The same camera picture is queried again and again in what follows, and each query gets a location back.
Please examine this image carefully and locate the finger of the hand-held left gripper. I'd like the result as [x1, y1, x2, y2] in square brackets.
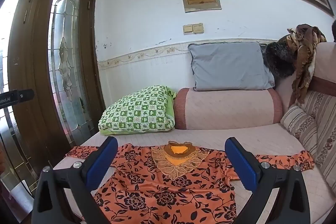
[17, 89, 35, 103]

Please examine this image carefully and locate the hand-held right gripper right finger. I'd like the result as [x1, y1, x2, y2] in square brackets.
[224, 137, 308, 224]

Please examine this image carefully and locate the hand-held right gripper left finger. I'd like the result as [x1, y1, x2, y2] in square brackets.
[31, 136, 118, 224]

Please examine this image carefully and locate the orange black floral blouse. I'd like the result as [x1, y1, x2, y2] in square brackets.
[66, 140, 315, 224]

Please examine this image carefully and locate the brown wooden glass door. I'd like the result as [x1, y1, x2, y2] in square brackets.
[0, 0, 105, 198]

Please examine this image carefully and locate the pink quilted sofa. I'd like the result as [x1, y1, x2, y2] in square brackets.
[52, 42, 336, 224]

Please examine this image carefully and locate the green checked pillow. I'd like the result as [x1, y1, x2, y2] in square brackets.
[98, 85, 176, 135]

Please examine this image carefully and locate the striped beige cushion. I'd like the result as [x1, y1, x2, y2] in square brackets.
[280, 105, 319, 151]

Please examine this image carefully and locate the grey pillow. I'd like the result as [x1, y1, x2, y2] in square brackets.
[188, 42, 276, 91]

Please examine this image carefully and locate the black furry cushion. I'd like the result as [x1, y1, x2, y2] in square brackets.
[263, 35, 300, 79]

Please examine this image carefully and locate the brown patterned scarf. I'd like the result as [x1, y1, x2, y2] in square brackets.
[287, 24, 327, 109]

